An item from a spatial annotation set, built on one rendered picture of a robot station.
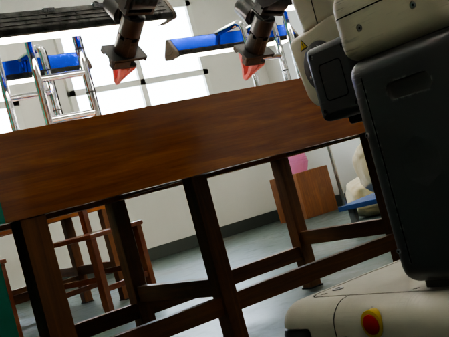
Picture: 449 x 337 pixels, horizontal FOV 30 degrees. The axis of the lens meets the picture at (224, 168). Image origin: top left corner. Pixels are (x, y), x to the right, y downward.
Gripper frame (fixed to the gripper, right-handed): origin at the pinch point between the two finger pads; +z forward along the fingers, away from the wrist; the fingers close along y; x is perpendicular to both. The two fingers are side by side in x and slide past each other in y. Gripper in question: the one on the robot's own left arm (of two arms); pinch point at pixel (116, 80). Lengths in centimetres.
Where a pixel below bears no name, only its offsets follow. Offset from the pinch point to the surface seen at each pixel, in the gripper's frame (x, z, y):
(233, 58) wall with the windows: -392, 338, -451
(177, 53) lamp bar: -57, 41, -69
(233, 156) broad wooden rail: 30.7, 3.1, -17.3
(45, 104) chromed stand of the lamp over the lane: -21.0, 23.4, 5.7
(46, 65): -48, 32, -10
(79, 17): -24.5, -2.4, -1.5
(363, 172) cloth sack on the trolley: -83, 179, -272
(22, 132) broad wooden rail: 18.7, -5.9, 35.4
